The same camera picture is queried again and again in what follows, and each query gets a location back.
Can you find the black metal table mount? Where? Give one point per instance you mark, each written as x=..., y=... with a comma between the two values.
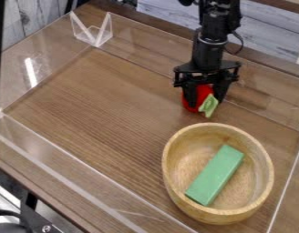
x=37, y=223

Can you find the red plush strawberry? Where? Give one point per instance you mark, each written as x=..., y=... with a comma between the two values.
x=205, y=103

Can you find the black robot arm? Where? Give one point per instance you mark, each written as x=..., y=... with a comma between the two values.
x=219, y=20

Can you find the wooden oval bowl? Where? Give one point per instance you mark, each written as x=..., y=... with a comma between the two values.
x=188, y=151

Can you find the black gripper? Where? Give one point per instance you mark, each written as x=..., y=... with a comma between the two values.
x=220, y=77

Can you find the green rectangular block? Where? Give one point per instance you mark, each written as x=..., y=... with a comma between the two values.
x=213, y=176

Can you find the clear acrylic corner bracket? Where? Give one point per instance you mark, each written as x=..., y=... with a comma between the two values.
x=92, y=35

